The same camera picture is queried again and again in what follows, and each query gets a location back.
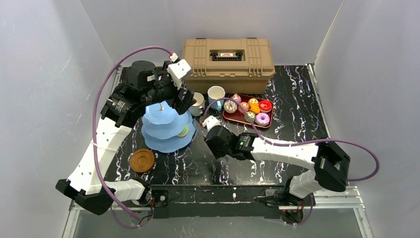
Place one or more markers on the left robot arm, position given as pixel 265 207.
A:
pixel 142 87

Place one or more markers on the light blue mug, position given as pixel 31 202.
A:
pixel 215 95

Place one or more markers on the chocolate sprinkle donut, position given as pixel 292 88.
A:
pixel 230 106

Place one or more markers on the green frosted donut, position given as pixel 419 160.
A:
pixel 184 132

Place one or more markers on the purple frosted donut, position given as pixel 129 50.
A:
pixel 262 119

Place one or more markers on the orange pastry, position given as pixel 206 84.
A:
pixel 254 105

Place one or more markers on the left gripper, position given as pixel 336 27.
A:
pixel 183 95

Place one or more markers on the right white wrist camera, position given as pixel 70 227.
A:
pixel 210 122

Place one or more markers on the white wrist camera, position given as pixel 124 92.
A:
pixel 178 72
pixel 210 122

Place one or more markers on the pink cupcake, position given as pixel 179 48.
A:
pixel 236 97

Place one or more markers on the pink round pastry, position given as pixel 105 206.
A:
pixel 243 107

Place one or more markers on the white mug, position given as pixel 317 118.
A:
pixel 198 107

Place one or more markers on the blue three-tier cake stand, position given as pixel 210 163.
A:
pixel 160 126

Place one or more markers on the green kiwi tart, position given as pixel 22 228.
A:
pixel 250 117

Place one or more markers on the tan plastic toolbox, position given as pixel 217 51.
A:
pixel 238 65

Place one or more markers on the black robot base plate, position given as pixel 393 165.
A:
pixel 267 201

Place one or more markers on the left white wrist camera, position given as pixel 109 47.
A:
pixel 178 72

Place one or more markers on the brown wooden coaster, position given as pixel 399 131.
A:
pixel 142 160

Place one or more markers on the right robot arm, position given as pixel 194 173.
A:
pixel 326 163

